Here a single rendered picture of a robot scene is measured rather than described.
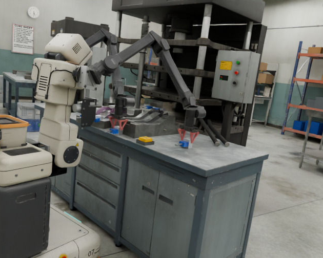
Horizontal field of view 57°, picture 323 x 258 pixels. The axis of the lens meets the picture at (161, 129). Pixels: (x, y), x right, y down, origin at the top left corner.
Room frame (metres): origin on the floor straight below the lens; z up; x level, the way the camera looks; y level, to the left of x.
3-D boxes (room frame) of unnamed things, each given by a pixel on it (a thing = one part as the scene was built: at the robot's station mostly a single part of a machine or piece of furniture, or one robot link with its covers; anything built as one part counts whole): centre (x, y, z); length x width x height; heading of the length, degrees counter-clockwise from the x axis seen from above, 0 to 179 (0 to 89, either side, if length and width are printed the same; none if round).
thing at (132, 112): (2.33, 0.41, 0.86); 0.50 x 0.26 x 0.11; 154
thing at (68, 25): (6.71, 1.98, 1.03); 1.54 x 0.94 x 2.06; 35
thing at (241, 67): (2.51, -0.54, 0.74); 0.31 x 0.22 x 1.47; 47
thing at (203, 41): (3.18, -0.09, 1.45); 1.29 x 0.82 x 0.19; 47
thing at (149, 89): (3.19, -0.10, 0.96); 1.29 x 0.83 x 0.18; 47
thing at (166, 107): (3.10, -0.06, 0.87); 0.50 x 0.27 x 0.17; 137
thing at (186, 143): (1.77, -0.14, 0.83); 0.13 x 0.05 x 0.05; 137
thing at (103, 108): (2.32, 0.40, 0.90); 0.26 x 0.18 x 0.08; 154
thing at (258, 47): (3.53, -0.40, 0.90); 1.31 x 0.16 x 1.80; 47
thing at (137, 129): (2.15, 0.09, 0.87); 0.50 x 0.26 x 0.14; 137
